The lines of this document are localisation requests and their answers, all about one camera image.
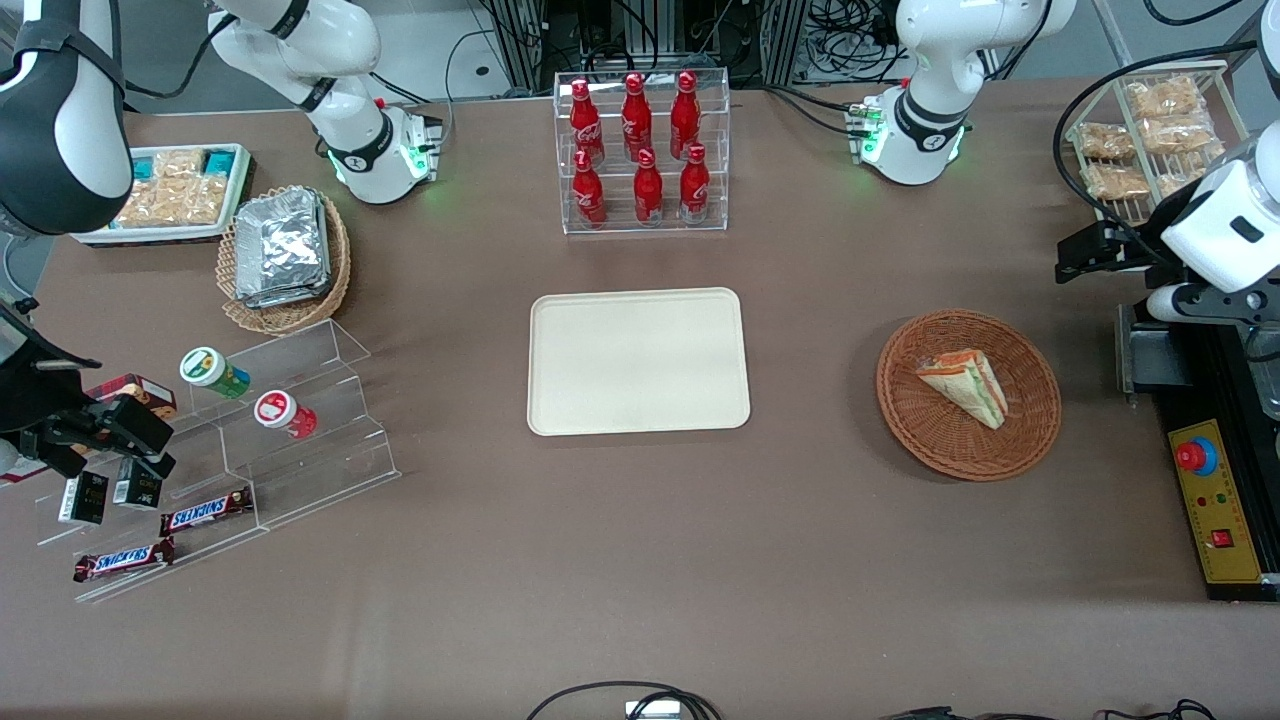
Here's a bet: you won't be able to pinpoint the green snack can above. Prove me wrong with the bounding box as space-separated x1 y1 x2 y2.
178 345 252 402

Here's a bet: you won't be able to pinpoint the round brown wicker basket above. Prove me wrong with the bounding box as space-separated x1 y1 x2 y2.
875 308 1064 484

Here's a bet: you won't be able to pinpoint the cream rectangular tray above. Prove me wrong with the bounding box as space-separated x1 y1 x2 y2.
526 287 752 439

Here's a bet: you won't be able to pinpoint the yellow control panel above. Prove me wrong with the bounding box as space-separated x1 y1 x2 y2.
1167 417 1264 585

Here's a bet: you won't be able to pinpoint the red emergency stop button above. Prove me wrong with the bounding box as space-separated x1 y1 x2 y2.
1175 436 1220 479

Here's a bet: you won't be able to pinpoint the teal wrapped cracker packs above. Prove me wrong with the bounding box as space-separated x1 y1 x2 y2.
113 148 237 230

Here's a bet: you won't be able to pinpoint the white wire rack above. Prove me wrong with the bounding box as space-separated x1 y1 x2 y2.
1064 59 1257 227

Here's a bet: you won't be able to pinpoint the clear acrylic bottle rack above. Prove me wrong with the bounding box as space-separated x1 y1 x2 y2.
552 67 732 237

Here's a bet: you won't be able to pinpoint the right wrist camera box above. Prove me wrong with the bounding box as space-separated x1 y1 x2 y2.
38 394 179 483

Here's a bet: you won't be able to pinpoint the red snack can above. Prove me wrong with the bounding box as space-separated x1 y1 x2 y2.
252 389 319 442

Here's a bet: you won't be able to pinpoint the red brown chocolate box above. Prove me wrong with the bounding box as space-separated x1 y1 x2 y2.
84 372 179 422

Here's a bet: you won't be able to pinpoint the clear acrylic stepped display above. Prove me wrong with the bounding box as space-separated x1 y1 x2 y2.
34 317 403 605

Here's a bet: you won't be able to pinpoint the aluminium frame with cables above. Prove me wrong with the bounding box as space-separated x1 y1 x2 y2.
445 0 906 96

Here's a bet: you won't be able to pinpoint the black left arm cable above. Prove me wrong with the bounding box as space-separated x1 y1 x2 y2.
1051 40 1280 263

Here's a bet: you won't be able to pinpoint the grey metal block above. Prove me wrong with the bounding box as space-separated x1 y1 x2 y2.
1116 302 1197 403

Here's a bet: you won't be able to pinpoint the silver foil pack stack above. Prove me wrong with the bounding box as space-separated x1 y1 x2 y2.
232 186 334 310

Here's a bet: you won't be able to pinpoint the Snickers chocolate bar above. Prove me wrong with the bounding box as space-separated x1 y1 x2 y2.
159 486 255 539
71 537 177 585

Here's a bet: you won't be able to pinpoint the red cola bottle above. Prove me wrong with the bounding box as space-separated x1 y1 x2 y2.
632 148 666 227
570 148 609 230
668 69 702 160
568 79 607 167
621 71 654 162
678 142 712 224

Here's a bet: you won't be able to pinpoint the oval light wicker basket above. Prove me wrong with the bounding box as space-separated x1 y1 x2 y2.
215 184 354 337

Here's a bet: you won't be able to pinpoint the clear bag of biscuits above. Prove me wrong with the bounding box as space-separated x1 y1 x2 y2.
1139 114 1222 157
1156 150 1227 199
1126 74 1205 122
1084 162 1152 202
1077 121 1137 162

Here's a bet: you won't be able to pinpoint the black control box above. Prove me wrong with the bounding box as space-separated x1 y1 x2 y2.
1116 300 1280 604

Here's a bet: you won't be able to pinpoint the white snack tray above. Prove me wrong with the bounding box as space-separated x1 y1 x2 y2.
69 142 257 249

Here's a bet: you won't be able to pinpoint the black cable bundle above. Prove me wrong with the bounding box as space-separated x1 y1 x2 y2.
878 698 1219 720

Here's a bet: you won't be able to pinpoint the triangular sandwich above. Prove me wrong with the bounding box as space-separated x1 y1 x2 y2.
915 347 1010 432

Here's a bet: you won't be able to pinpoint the small black box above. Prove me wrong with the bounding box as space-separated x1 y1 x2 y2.
56 469 110 527
111 458 164 512

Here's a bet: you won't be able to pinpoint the black cables with white device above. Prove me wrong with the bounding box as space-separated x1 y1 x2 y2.
526 681 723 720

